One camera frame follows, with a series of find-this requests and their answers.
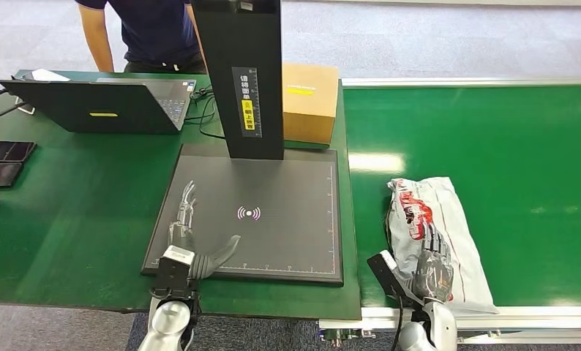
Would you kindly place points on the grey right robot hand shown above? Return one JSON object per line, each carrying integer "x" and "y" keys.
{"x": 433, "y": 276}

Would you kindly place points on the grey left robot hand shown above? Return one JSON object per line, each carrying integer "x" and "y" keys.
{"x": 184, "y": 227}

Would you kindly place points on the white red-printed plastic mailer package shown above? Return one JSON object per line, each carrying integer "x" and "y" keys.
{"x": 457, "y": 227}

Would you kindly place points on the person's left forearm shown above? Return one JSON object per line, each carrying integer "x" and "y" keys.
{"x": 194, "y": 29}

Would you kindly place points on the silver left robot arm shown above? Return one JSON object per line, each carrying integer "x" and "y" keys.
{"x": 167, "y": 324}

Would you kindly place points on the person's right forearm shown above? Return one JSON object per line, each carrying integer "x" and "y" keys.
{"x": 96, "y": 43}

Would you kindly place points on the green conveyor belt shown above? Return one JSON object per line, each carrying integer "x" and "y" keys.
{"x": 489, "y": 155}

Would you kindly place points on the black scanner machine column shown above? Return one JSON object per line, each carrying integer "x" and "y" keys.
{"x": 222, "y": 72}

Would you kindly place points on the brown cardboard box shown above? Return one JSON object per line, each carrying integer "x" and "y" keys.
{"x": 310, "y": 106}

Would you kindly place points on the yellow column label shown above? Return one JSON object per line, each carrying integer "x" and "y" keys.
{"x": 248, "y": 115}

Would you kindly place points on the black laptop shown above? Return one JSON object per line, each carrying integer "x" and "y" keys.
{"x": 101, "y": 102}

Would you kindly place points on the person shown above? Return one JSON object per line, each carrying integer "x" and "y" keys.
{"x": 154, "y": 29}

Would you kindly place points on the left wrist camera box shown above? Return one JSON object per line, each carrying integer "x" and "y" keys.
{"x": 176, "y": 271}

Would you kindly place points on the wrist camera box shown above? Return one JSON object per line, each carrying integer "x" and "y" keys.
{"x": 176, "y": 271}
{"x": 387, "y": 273}

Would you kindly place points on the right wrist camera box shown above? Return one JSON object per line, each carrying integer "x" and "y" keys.
{"x": 387, "y": 273}

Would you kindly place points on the grey scanner base plate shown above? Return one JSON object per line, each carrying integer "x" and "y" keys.
{"x": 281, "y": 242}

